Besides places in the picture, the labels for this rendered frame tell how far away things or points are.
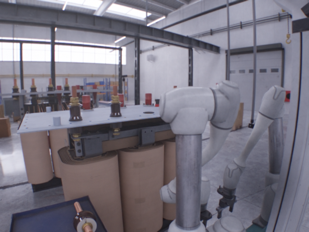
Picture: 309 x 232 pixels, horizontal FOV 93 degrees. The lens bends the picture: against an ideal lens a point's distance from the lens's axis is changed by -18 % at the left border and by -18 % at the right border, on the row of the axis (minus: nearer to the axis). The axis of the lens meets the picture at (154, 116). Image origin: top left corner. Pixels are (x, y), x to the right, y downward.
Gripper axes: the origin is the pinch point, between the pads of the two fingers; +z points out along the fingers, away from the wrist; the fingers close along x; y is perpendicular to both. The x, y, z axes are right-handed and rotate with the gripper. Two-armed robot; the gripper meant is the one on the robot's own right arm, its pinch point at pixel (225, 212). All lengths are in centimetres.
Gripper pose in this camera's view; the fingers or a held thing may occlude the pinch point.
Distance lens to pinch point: 143.9
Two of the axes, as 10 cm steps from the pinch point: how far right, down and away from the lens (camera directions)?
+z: 0.0, 9.9, 1.5
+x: 8.7, -0.7, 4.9
